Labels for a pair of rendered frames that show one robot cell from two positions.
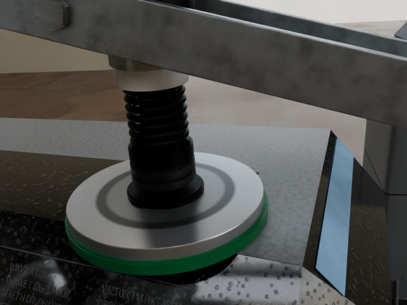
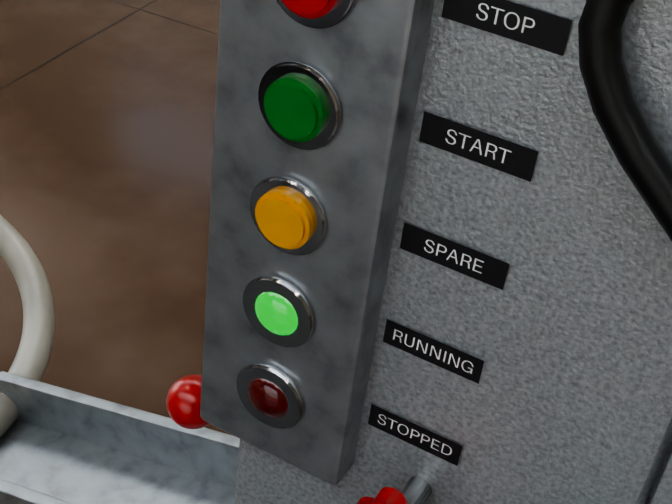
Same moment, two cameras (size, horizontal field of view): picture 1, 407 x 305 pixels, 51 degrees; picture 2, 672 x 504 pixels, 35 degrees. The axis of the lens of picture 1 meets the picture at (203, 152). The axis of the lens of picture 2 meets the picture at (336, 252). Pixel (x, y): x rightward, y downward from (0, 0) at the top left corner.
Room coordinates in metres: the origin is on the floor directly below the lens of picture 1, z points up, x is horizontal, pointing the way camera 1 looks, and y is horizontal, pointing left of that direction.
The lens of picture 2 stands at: (0.88, 0.03, 1.66)
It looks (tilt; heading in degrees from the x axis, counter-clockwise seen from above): 36 degrees down; 190
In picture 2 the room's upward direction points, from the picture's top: 8 degrees clockwise
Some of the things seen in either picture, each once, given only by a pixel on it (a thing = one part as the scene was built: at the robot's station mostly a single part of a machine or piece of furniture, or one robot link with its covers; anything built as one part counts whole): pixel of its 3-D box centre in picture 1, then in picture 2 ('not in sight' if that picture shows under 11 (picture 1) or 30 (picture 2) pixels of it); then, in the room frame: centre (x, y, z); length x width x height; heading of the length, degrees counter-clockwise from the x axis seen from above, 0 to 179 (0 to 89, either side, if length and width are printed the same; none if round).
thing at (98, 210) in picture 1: (166, 195); not in sight; (0.42, 0.04, 0.89); 0.21 x 0.21 x 0.01
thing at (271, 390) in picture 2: not in sight; (270, 395); (0.52, -0.06, 1.31); 0.02 x 0.01 x 0.02; 75
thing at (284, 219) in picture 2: not in sight; (286, 217); (0.53, -0.06, 1.41); 0.03 x 0.01 x 0.03; 75
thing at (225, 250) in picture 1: (166, 198); not in sight; (0.42, 0.04, 0.88); 0.22 x 0.22 x 0.04
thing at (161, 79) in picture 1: (151, 64); not in sight; (0.42, 0.04, 1.03); 0.07 x 0.07 x 0.04
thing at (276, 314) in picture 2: not in sight; (279, 310); (0.52, -0.06, 1.36); 0.02 x 0.01 x 0.02; 75
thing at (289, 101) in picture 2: not in sight; (297, 107); (0.53, -0.06, 1.47); 0.03 x 0.01 x 0.03; 75
